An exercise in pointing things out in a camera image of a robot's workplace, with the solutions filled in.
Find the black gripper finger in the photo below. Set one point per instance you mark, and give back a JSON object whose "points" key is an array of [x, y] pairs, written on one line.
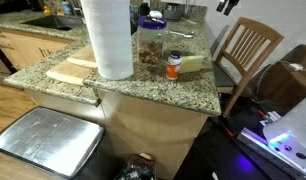
{"points": [[221, 5], [231, 6]]}

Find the white bar of soap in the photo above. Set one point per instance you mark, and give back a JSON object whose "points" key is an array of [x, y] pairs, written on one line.
{"points": [[155, 14]]}

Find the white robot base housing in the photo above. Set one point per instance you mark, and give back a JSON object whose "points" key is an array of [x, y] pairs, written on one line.
{"points": [[296, 130]]}

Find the clear container with blue lid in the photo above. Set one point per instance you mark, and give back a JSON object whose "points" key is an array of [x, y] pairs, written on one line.
{"points": [[149, 50]]}

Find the blue dish soap bottle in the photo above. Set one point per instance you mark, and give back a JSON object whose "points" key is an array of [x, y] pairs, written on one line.
{"points": [[67, 8]]}

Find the silver trash can lid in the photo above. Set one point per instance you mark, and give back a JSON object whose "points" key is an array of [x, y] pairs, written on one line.
{"points": [[48, 140]]}

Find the thin white stick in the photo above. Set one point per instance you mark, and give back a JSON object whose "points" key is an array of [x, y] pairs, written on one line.
{"points": [[189, 21]]}

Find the wooden slat-back chair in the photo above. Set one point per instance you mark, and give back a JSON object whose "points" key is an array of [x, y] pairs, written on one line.
{"points": [[251, 40]]}

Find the white plastic spoon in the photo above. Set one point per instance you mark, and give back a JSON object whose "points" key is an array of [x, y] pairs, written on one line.
{"points": [[181, 33]]}

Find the pale yellow sponge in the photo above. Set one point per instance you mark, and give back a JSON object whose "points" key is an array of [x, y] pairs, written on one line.
{"points": [[192, 63]]}

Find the dark bottle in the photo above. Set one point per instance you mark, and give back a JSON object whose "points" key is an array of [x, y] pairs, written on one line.
{"points": [[143, 9]]}

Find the white orange-label supplement bottle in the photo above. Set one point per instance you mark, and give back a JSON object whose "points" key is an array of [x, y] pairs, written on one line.
{"points": [[173, 68]]}

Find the brown cardboard box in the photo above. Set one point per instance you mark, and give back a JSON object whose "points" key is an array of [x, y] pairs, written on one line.
{"points": [[286, 83]]}

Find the white paper towel roll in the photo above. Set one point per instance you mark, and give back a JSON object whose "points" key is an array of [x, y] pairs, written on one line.
{"points": [[109, 40]]}

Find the small wooden cutting board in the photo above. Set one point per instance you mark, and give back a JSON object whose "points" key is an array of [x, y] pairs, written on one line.
{"points": [[84, 56]]}

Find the large wooden cutting board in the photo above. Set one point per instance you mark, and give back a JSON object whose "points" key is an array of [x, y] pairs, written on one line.
{"points": [[68, 73]]}

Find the dark kitchen sink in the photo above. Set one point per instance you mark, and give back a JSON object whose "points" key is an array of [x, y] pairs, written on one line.
{"points": [[53, 22]]}

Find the yellow rubber duck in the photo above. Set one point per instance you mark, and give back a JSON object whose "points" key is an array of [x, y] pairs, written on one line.
{"points": [[47, 10]]}

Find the dark crumpled plastic bag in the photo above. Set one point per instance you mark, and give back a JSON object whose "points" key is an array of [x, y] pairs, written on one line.
{"points": [[136, 168]]}

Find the light wood kitchen cabinet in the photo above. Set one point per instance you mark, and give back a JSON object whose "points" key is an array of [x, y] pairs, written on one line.
{"points": [[26, 50]]}

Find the white metal bracket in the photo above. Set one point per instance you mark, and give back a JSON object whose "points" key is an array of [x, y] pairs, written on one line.
{"points": [[270, 118]]}

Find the aluminium mounting rail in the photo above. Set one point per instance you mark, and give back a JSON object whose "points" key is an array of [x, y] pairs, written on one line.
{"points": [[256, 141]]}

